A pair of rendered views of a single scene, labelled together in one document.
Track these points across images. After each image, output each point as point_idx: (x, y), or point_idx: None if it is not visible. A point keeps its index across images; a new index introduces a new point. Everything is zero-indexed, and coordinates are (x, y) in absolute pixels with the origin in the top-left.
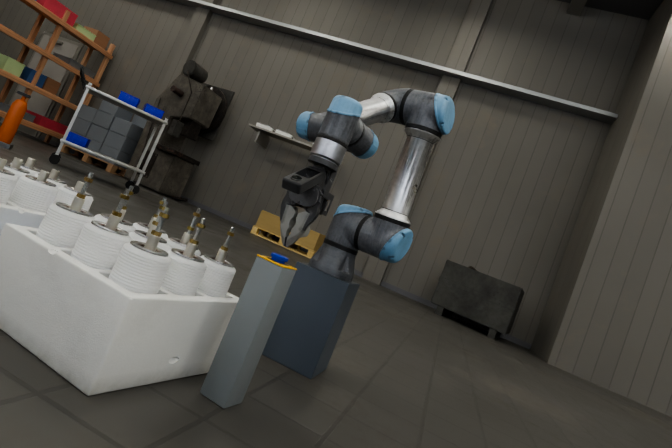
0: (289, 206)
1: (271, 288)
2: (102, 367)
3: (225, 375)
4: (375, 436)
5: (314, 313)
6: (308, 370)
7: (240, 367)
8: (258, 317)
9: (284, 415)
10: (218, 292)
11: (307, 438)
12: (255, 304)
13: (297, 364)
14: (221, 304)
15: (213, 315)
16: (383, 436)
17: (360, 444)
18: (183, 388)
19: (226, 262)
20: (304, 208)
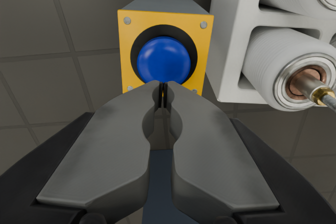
0: (244, 196)
1: (134, 2)
2: None
3: None
4: (58, 112)
5: (170, 202)
6: (153, 154)
7: None
8: None
9: (115, 51)
10: (253, 51)
11: (78, 34)
12: None
13: (166, 154)
14: (230, 33)
15: (227, 21)
16: (55, 120)
17: (53, 81)
18: None
19: (293, 99)
20: (96, 223)
